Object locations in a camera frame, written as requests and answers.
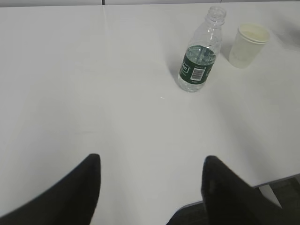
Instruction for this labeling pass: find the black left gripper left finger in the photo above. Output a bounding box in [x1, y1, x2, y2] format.
[0, 154, 101, 225]

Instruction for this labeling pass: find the white paper cup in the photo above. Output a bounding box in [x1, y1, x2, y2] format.
[228, 23, 270, 68]

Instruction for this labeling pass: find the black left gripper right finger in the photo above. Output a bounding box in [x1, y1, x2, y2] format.
[201, 156, 300, 225]

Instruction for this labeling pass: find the clear green-label water bottle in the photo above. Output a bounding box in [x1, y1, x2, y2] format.
[178, 6, 226, 92]

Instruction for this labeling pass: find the white table leg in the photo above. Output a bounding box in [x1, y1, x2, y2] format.
[256, 178, 300, 209]

